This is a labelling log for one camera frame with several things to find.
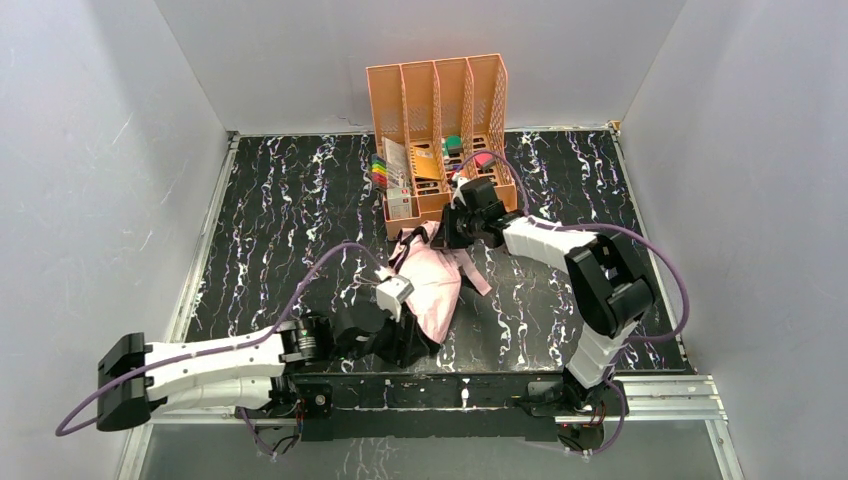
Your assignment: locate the green white eraser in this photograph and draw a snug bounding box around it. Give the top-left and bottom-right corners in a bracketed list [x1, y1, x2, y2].
[442, 135, 463, 156]

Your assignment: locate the white red box in organizer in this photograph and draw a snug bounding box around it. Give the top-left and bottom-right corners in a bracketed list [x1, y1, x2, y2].
[385, 187, 415, 221]

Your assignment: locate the purple cable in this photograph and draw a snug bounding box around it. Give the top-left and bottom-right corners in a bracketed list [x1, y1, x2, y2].
[54, 241, 392, 458]
[453, 150, 692, 458]

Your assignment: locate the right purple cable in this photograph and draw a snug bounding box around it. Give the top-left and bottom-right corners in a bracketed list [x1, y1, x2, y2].
[453, 150, 692, 458]

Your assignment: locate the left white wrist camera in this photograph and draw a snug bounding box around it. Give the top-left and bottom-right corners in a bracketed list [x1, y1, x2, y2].
[375, 275, 414, 321]

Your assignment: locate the orange plastic desk organizer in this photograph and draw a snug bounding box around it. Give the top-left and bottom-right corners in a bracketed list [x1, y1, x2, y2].
[366, 54, 518, 238]

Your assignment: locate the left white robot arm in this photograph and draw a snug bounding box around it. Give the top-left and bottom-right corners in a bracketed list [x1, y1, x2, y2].
[95, 304, 451, 432]

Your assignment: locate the pink grey eraser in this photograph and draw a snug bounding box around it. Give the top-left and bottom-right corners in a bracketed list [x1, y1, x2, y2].
[472, 151, 497, 170]

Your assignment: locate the yellow spiral notebook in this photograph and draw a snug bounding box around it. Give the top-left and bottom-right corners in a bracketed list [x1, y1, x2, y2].
[410, 146, 440, 181]

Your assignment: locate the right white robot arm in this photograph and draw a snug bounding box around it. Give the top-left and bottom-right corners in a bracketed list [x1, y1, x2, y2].
[431, 176, 657, 392]

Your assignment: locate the black pink folding umbrella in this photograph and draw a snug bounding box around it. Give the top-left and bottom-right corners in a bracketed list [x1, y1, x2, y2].
[389, 221, 491, 344]

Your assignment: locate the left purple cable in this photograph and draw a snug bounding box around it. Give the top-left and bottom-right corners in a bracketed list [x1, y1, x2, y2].
[54, 241, 392, 458]

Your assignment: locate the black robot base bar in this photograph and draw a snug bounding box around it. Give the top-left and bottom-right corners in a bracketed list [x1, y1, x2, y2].
[294, 373, 572, 441]

